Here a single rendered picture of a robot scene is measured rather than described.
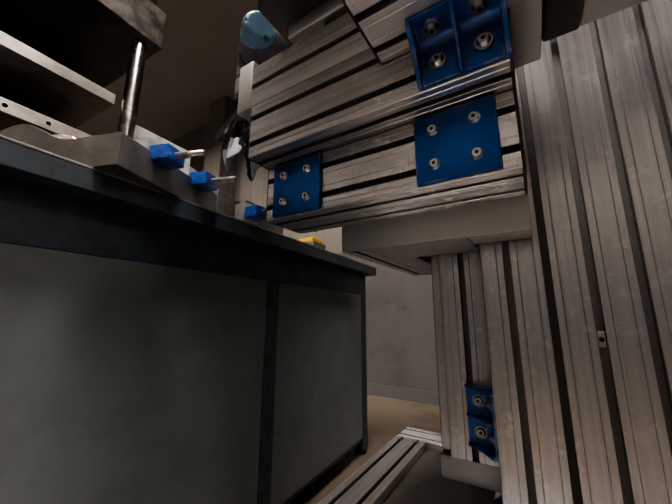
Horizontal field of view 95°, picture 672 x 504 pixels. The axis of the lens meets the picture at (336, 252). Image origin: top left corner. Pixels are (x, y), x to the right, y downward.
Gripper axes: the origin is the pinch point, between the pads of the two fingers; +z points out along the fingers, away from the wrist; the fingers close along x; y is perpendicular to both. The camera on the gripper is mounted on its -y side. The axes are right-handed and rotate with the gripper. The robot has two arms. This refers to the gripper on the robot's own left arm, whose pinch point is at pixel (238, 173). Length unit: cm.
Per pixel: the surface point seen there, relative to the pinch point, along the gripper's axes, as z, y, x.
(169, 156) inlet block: 7.6, 13.4, -25.5
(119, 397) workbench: 49, 6, -26
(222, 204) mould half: 9.6, 0.0, -4.1
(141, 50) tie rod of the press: -73, -82, 7
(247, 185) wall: -76, -203, 177
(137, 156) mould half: 8.9, 11.6, -29.7
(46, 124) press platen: -25, -83, -20
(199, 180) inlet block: 8.3, 8.4, -16.3
